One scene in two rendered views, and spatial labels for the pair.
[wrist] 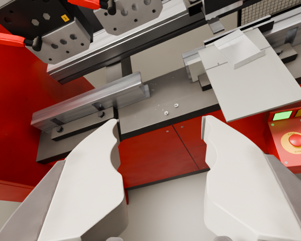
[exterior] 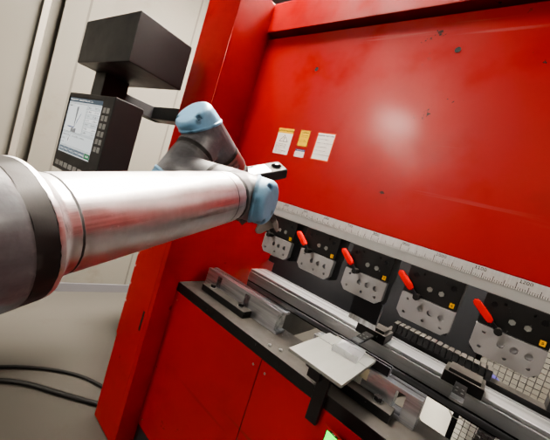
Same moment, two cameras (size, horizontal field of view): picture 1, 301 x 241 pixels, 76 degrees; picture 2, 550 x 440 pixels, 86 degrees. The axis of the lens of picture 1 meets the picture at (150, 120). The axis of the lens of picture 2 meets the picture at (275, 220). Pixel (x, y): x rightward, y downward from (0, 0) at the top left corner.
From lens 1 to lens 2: 72 cm
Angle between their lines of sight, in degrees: 53
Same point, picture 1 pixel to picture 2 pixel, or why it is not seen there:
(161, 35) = (331, 326)
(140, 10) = (318, 266)
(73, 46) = (278, 251)
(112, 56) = (291, 303)
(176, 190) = not seen: outside the picture
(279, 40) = (387, 395)
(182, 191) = not seen: outside the picture
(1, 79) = (234, 243)
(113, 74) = not seen: hidden behind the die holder
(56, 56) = (268, 248)
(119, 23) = (305, 263)
